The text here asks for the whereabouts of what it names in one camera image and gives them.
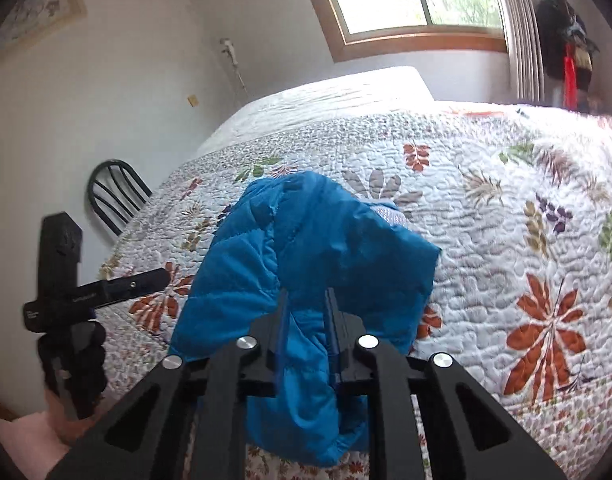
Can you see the blue padded jacket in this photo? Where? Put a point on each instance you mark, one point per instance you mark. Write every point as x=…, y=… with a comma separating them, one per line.
x=336, y=240

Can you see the person's left forearm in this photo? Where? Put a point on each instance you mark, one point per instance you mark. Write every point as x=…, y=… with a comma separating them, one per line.
x=16, y=437

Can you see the framed wall picture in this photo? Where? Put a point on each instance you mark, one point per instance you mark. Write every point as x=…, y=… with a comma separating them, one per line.
x=36, y=10

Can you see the white vertical window blinds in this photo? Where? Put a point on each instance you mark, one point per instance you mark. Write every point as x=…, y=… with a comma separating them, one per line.
x=524, y=35

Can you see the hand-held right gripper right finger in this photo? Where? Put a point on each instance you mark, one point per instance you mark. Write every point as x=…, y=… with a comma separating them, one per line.
x=331, y=340

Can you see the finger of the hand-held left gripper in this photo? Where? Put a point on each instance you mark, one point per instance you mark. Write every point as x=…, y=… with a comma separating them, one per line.
x=136, y=285

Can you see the white bed sheet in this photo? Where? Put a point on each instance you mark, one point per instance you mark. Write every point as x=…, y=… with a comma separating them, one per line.
x=336, y=95

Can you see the flat orange item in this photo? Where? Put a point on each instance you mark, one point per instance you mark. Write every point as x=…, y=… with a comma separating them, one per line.
x=478, y=111

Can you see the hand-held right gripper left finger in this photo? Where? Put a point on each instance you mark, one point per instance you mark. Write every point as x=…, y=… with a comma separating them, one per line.
x=282, y=340

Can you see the dark hanging clothes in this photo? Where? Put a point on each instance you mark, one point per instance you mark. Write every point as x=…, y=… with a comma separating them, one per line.
x=568, y=25

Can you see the black slatted headboard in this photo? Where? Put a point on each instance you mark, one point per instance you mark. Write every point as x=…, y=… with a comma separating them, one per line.
x=117, y=195

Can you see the wooden framed window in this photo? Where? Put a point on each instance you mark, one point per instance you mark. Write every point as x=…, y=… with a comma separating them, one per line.
x=410, y=0

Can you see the floral quilted bedspread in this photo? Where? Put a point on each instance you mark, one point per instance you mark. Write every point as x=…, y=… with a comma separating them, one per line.
x=485, y=240

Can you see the red hanging item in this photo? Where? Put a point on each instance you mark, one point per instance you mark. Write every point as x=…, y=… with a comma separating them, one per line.
x=569, y=80

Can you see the person's left hand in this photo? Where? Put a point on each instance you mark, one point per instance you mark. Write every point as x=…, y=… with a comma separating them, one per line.
x=66, y=422

